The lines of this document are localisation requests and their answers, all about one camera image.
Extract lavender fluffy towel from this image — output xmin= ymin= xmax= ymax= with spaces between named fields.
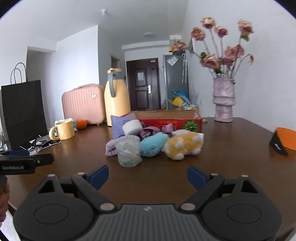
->
xmin=105 ymin=135 xmax=140 ymax=157

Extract yellow white plush toy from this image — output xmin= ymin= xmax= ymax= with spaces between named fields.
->
xmin=162 ymin=132 xmax=204 ymax=161

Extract green bath puff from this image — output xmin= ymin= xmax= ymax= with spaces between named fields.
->
xmin=115 ymin=139 xmax=142 ymax=168

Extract blue plush toy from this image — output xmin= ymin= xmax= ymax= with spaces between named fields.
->
xmin=140 ymin=132 xmax=169 ymax=157

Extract purple knitted cloth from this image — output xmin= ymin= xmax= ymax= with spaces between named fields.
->
xmin=110 ymin=115 xmax=132 ymax=139

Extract white round sponge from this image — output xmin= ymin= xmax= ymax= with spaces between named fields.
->
xmin=122 ymin=120 xmax=143 ymax=135

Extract purple satin scrunchie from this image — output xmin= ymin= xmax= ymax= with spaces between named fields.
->
xmin=139 ymin=123 xmax=175 ymax=140

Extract person left hand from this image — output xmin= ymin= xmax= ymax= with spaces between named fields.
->
xmin=0 ymin=175 xmax=10 ymax=222

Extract crumpled plastic wrappers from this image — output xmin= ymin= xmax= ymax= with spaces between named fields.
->
xmin=20 ymin=135 xmax=61 ymax=155

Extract black paper shopping bag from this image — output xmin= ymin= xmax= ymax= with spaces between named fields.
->
xmin=1 ymin=78 xmax=47 ymax=151

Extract yellow ceramic mug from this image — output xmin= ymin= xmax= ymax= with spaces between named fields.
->
xmin=49 ymin=120 xmax=75 ymax=141

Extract orange fruit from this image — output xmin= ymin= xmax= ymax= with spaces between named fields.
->
xmin=76 ymin=120 xmax=87 ymax=130

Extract red cardboard box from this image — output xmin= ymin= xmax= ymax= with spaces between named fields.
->
xmin=123 ymin=109 xmax=203 ymax=133

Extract pink small suitcase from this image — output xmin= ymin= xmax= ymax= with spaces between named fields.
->
xmin=62 ymin=84 xmax=106 ymax=125

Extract yellow thermos jug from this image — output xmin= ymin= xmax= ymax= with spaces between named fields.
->
xmin=104 ymin=68 xmax=131 ymax=126

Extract purple ceramic vase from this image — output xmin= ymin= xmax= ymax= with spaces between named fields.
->
xmin=212 ymin=77 xmax=236 ymax=123

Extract orange black folded card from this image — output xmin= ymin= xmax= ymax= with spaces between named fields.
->
xmin=269 ymin=127 xmax=296 ymax=156

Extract grey refrigerator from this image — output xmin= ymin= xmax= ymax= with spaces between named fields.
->
xmin=163 ymin=52 xmax=189 ymax=110

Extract dark brown entrance door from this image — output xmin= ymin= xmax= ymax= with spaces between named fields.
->
xmin=126 ymin=58 xmax=161 ymax=111

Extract dried pink roses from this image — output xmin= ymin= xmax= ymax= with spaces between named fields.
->
xmin=171 ymin=16 xmax=255 ymax=79

